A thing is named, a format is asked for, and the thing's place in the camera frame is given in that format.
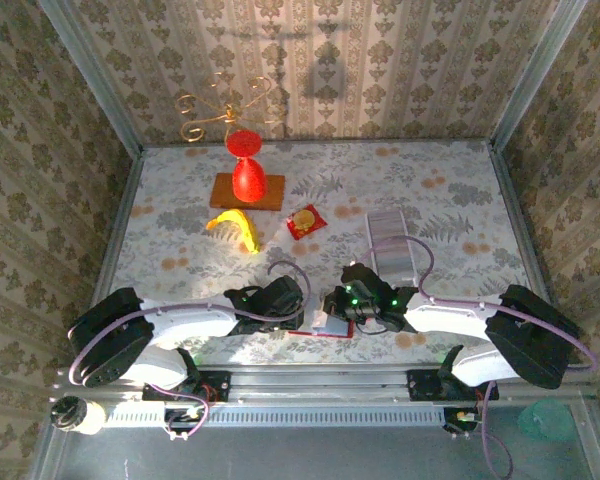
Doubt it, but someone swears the red leather card holder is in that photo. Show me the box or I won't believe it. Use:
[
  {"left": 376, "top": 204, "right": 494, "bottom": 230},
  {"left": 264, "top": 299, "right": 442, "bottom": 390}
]
[{"left": 287, "top": 309, "right": 356, "bottom": 339}]

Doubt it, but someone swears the white card rack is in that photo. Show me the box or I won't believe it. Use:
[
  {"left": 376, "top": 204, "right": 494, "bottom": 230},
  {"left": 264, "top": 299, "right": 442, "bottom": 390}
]
[{"left": 365, "top": 209, "right": 421, "bottom": 289}]

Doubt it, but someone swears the red snack packet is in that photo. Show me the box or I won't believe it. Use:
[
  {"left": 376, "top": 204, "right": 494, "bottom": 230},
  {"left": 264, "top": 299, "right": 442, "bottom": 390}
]
[{"left": 286, "top": 203, "right": 329, "bottom": 242}]

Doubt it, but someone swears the yellow banana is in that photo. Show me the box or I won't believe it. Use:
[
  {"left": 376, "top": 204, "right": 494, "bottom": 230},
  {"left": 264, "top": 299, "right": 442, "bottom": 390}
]
[{"left": 205, "top": 208, "right": 264, "bottom": 255}]

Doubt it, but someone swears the small controller board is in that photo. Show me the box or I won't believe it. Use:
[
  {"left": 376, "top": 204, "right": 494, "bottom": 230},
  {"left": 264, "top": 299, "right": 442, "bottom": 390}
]
[
  {"left": 162, "top": 407, "right": 206, "bottom": 434},
  {"left": 442, "top": 407, "right": 486, "bottom": 436}
]

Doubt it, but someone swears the brown wooden board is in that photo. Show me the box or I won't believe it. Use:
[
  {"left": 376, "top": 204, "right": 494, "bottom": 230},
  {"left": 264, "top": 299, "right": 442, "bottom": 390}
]
[{"left": 208, "top": 172, "right": 286, "bottom": 211}]

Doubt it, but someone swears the red goblet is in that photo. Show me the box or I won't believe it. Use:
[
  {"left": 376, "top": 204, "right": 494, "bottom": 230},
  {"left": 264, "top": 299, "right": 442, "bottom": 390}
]
[{"left": 225, "top": 128, "right": 268, "bottom": 204}]

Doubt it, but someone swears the green glass cup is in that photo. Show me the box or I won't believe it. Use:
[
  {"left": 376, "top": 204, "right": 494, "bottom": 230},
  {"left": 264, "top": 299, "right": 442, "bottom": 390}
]
[{"left": 517, "top": 398, "right": 576, "bottom": 444}]

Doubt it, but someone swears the aluminium frame rail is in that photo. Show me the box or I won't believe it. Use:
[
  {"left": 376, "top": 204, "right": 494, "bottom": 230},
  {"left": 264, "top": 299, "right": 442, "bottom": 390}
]
[{"left": 54, "top": 363, "right": 596, "bottom": 406}]

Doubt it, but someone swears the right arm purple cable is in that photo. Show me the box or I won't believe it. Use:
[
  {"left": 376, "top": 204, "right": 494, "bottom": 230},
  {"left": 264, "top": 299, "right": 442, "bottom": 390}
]
[{"left": 354, "top": 235, "right": 600, "bottom": 479}]

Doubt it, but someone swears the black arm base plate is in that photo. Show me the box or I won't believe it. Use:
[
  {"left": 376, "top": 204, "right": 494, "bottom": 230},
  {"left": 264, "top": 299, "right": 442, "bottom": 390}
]
[
  {"left": 407, "top": 367, "right": 501, "bottom": 401},
  {"left": 142, "top": 369, "right": 231, "bottom": 404}
]

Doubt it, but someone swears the white slotted cable duct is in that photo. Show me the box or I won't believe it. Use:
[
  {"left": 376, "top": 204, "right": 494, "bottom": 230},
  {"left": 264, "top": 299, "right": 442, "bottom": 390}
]
[{"left": 102, "top": 403, "right": 446, "bottom": 429}]

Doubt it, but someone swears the gold wire stand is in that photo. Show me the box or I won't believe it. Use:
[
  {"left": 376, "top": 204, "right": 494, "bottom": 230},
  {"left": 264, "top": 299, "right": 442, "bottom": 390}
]
[{"left": 175, "top": 71, "right": 286, "bottom": 146}]

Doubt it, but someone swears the aluminium frame post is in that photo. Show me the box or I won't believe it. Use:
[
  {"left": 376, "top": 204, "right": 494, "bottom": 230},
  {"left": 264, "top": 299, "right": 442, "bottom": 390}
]
[
  {"left": 489, "top": 0, "right": 589, "bottom": 149},
  {"left": 37, "top": 0, "right": 146, "bottom": 156}
]

